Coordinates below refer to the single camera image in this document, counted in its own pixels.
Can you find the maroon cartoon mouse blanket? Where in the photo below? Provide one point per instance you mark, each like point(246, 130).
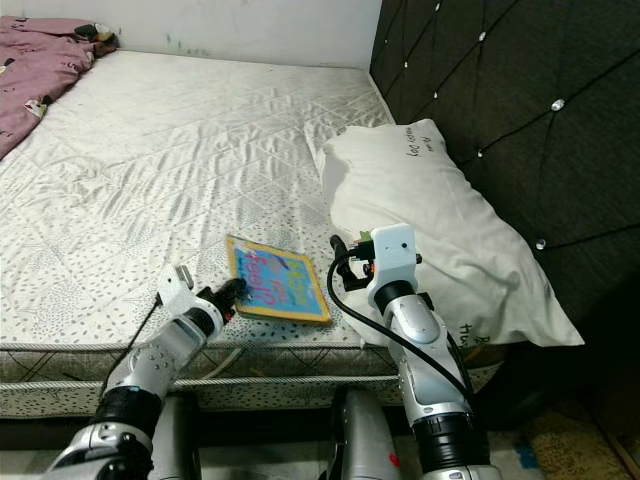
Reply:
point(40, 85)

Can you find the white pillow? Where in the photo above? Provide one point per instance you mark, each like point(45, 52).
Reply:
point(450, 200)

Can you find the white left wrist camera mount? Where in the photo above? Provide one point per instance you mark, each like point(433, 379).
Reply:
point(178, 290)

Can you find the silver robot left leg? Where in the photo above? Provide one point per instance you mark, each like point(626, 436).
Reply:
point(175, 440)

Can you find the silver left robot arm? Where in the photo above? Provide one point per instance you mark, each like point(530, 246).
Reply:
point(150, 370)

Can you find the white quilted mattress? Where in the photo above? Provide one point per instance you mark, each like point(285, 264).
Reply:
point(180, 170)

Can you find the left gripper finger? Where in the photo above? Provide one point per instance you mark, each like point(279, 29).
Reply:
point(234, 292)

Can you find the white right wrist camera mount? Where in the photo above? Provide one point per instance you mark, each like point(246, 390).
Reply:
point(395, 258)

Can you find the dark tufted headboard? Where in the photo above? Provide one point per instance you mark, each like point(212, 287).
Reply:
point(520, 110)

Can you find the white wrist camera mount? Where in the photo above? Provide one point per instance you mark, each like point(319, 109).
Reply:
point(395, 258)
point(178, 290)

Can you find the silver robot leg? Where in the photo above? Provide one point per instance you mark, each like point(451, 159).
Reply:
point(360, 440)
point(175, 440)

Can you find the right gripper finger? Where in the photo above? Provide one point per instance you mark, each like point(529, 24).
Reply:
point(339, 254)

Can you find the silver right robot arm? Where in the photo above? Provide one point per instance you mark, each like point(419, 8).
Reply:
point(425, 350)

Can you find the colourful yellow-edged book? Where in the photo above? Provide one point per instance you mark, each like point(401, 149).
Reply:
point(285, 280)

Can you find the brown patterned rug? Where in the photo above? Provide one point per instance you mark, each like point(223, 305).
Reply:
point(580, 450)

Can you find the silver robot right leg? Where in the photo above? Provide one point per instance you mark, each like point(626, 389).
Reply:
point(360, 440)

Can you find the dark bed frame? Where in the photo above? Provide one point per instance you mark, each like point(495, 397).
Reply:
point(260, 432)

